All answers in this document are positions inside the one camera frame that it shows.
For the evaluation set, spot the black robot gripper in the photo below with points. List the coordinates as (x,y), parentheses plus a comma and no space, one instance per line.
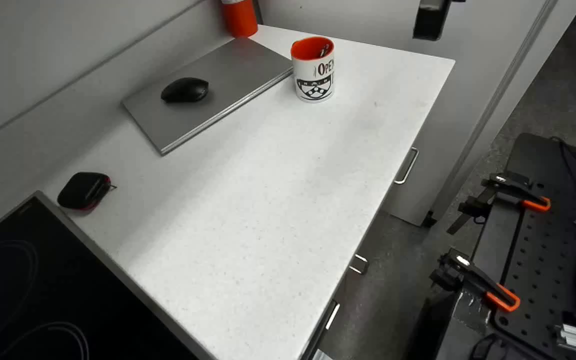
(430,18)

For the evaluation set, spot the white cabinet front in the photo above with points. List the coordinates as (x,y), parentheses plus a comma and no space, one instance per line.
(428,132)

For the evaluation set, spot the white mug with orange inside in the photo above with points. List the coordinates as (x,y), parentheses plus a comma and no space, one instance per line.
(312,78)

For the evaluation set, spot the orange cylindrical container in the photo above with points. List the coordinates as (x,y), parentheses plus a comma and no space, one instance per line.
(238,18)

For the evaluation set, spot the silver closed laptop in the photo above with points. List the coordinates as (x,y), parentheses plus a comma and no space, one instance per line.
(235,77)

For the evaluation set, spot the black computer mouse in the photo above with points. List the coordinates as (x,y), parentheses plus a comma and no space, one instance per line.
(185,91)

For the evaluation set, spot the black perforated mounting board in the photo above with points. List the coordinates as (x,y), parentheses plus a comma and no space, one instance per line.
(541,267)

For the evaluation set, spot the small black pouch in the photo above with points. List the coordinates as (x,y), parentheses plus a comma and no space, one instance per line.
(84,190)

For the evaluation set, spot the black induction cooktop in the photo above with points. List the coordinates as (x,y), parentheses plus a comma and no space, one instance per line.
(28,292)

